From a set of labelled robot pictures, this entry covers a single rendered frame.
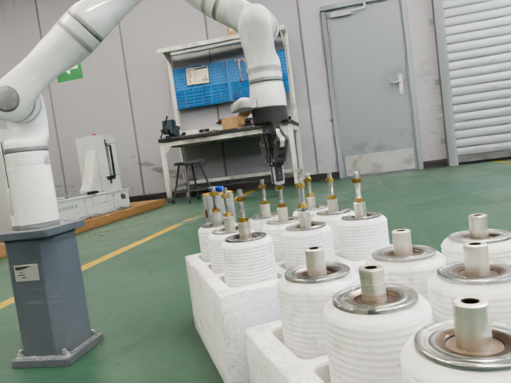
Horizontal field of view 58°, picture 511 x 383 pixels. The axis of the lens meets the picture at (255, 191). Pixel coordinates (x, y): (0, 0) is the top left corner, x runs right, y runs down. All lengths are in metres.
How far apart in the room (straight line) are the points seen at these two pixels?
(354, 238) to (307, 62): 5.15
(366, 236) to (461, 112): 5.09
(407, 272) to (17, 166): 0.85
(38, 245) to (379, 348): 0.84
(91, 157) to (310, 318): 4.11
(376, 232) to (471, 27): 5.28
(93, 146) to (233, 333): 3.89
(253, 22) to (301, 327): 0.63
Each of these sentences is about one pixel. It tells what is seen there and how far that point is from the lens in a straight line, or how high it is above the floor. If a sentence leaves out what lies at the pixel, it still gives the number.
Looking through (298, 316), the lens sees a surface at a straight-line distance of 0.51.
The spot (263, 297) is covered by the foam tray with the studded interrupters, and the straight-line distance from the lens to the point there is 0.78.
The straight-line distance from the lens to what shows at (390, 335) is 0.40.
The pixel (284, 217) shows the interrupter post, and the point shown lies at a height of 0.26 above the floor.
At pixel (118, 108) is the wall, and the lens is 6.66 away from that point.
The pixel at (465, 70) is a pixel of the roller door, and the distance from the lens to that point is 5.97.
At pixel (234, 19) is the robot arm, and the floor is 0.69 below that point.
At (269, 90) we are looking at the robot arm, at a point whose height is 0.52.
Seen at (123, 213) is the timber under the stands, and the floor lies 0.05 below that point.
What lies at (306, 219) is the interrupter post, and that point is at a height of 0.27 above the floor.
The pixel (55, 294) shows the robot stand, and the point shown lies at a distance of 1.11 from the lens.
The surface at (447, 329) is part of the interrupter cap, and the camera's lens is 0.37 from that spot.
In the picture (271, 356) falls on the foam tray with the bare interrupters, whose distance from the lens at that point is 0.52.
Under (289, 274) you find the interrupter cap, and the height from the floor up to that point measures 0.25.
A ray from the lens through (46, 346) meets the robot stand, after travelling 1.15.
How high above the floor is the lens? 0.39
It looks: 4 degrees down
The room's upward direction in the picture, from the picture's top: 7 degrees counter-clockwise
